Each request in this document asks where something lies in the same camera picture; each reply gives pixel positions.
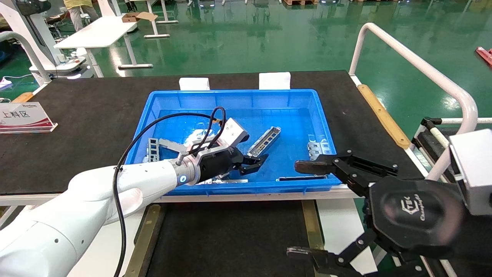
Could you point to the standing person in yellow coat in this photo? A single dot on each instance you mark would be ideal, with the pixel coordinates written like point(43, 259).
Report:
point(78, 7)

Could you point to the wooden edge strip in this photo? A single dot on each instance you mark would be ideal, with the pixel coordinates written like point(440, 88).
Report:
point(23, 97)
point(384, 115)

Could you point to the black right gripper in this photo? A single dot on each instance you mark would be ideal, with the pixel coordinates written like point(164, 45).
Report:
point(415, 215)

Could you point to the black table mat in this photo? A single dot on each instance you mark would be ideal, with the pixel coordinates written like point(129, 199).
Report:
point(77, 134)

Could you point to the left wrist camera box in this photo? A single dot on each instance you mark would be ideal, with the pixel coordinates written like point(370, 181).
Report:
point(234, 132)

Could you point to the dark long metal strip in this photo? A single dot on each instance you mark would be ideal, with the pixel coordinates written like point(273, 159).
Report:
point(300, 178)

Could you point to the open cardboard box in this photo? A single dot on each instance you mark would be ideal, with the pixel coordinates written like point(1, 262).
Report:
point(132, 17)

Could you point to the red object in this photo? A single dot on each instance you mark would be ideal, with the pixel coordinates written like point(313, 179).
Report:
point(485, 55)

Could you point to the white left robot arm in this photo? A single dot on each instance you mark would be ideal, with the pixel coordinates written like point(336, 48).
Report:
point(57, 231)

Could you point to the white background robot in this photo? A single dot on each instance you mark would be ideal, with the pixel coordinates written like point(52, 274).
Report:
point(57, 70)

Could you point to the black round stool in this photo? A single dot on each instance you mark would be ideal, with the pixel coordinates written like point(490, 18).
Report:
point(57, 19)

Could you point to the windowed metal bracket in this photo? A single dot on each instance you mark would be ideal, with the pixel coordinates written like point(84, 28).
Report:
point(153, 148)
point(265, 140)

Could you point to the white workbench frame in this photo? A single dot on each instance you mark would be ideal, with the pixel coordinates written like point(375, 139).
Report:
point(269, 197)

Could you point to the thin metal strip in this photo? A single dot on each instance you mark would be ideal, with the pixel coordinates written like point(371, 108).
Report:
point(234, 181)

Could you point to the black flat container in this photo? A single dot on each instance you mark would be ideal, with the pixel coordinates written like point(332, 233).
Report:
point(230, 238)

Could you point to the long plain metal plate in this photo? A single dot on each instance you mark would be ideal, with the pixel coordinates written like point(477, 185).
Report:
point(169, 143)

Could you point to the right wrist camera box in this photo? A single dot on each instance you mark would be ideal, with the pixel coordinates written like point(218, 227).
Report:
point(474, 169)

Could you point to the white background table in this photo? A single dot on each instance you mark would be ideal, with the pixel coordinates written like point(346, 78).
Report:
point(96, 32)

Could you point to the red white acrylic sign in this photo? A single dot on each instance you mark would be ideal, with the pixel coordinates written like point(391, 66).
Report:
point(23, 117)

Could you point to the white tubular railing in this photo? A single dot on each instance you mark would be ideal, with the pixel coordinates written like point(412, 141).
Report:
point(36, 63)
point(423, 68)

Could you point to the white foam block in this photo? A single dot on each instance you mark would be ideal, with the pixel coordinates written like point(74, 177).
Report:
point(275, 80)
point(194, 84)

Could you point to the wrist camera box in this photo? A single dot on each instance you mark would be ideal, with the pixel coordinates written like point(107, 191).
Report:
point(474, 169)
point(234, 132)

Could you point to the blue plastic bin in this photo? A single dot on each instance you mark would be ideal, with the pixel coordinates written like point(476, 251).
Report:
point(269, 104)

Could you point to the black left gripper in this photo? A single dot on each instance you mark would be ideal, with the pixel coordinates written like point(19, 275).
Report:
point(217, 165)

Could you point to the white desk frame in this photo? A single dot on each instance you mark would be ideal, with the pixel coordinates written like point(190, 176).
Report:
point(157, 35)

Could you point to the tabbed metal bracket stack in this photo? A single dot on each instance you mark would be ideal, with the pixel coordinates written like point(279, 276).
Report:
point(319, 148)

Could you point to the white power strip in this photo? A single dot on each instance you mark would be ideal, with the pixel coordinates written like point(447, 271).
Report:
point(4, 82)

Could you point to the black roller frame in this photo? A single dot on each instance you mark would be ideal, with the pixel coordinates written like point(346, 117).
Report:
point(426, 146)

